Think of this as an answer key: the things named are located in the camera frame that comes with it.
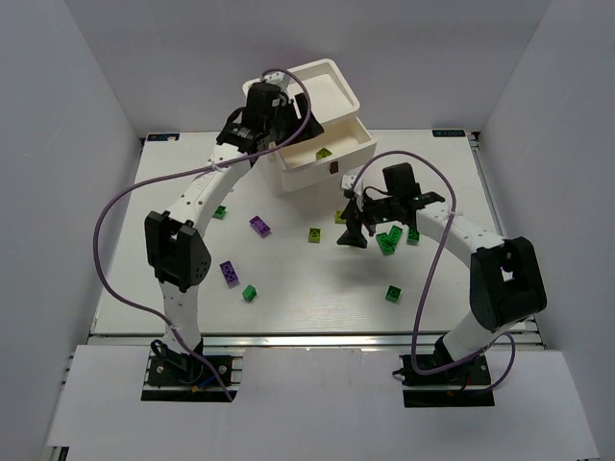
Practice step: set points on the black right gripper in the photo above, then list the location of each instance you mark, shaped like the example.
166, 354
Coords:
367, 211

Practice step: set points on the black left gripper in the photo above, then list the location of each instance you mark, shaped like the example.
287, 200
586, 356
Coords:
286, 121

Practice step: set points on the lime long lego brick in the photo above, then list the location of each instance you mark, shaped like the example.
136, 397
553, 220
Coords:
338, 219

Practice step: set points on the lime small lego brick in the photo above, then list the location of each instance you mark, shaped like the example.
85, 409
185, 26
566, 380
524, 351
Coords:
323, 153

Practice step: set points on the white top drawer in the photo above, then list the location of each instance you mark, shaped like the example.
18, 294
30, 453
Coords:
342, 147

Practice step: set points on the white three-drawer storage box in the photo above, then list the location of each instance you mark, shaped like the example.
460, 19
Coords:
332, 99

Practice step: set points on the lime square lego brick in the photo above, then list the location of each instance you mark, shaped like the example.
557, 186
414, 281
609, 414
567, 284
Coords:
314, 235

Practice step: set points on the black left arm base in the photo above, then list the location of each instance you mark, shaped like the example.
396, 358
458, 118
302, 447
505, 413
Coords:
180, 377

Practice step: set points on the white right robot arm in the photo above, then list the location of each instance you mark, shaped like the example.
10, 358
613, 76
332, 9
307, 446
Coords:
505, 282

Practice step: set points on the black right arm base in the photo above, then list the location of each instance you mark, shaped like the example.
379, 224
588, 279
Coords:
464, 386

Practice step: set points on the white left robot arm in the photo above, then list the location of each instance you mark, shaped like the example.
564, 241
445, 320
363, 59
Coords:
174, 238

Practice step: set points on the green long lego brick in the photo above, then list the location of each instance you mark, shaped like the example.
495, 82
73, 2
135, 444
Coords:
394, 236

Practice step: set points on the green upright lego brick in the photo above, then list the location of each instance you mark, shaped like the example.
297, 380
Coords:
413, 237

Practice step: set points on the green square lego brick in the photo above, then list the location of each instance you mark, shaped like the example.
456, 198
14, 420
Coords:
393, 294

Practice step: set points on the purple flat lego plate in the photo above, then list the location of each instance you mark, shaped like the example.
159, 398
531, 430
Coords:
259, 226

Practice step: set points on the green small lego brick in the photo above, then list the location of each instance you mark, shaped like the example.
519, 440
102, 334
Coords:
249, 293

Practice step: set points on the blue right corner label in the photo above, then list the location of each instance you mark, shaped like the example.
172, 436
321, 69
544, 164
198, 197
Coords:
448, 133

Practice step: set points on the blue corner label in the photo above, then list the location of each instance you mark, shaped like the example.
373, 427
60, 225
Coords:
162, 137
448, 133

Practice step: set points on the purple lego brick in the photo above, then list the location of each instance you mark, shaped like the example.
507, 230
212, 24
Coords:
229, 274

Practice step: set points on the blue left corner label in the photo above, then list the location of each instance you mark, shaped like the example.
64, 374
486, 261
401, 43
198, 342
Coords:
162, 137

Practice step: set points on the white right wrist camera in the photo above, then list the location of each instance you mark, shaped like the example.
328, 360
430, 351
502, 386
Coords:
351, 185

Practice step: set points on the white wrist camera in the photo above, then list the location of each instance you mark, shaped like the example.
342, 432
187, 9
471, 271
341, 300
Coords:
351, 185
279, 78

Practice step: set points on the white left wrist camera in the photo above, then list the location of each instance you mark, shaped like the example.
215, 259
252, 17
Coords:
279, 78

